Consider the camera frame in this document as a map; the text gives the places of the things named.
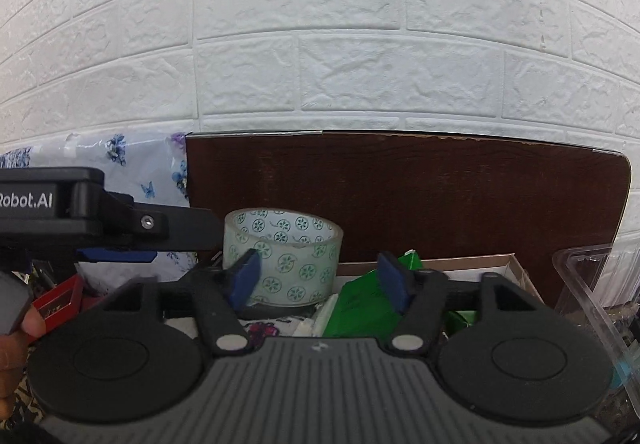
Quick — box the green box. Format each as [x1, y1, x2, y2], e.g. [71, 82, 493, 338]
[442, 311, 477, 338]
[322, 256, 424, 341]

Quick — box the floral drawstring pouch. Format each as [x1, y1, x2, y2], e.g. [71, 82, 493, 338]
[164, 316, 314, 340]

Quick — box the patterned tape roll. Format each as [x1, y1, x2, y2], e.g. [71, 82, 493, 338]
[222, 208, 343, 308]

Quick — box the person's left hand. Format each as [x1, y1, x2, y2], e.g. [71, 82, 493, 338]
[0, 306, 46, 420]

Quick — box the brown cardboard storage box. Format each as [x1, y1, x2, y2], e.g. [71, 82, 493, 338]
[332, 253, 542, 302]

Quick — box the red base open case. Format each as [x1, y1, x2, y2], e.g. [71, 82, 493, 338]
[32, 274, 103, 332]

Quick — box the brown wooden board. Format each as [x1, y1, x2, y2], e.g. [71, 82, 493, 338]
[186, 132, 631, 305]

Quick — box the floral white plastic bag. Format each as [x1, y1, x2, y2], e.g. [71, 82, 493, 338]
[1, 131, 196, 292]

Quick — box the clear plastic container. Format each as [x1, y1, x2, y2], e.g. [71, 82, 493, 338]
[552, 234, 639, 410]

